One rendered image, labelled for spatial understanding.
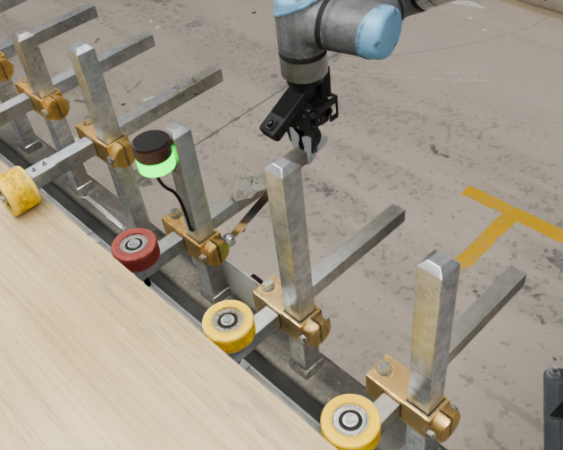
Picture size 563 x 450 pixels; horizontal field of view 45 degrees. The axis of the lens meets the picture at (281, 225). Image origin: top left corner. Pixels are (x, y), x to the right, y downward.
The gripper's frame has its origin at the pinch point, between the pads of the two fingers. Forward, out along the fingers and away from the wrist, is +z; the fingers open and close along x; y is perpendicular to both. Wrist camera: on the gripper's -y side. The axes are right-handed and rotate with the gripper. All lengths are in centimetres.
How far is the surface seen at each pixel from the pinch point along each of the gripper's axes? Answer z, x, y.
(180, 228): -4.5, 0.0, -32.1
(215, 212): -3.5, -1.0, -24.6
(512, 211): 83, -1, 95
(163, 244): -3.5, 0.0, -36.2
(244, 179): -5.7, -0.1, -16.1
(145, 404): -8, -27, -59
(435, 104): 83, 59, 132
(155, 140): -28.3, -4.7, -34.5
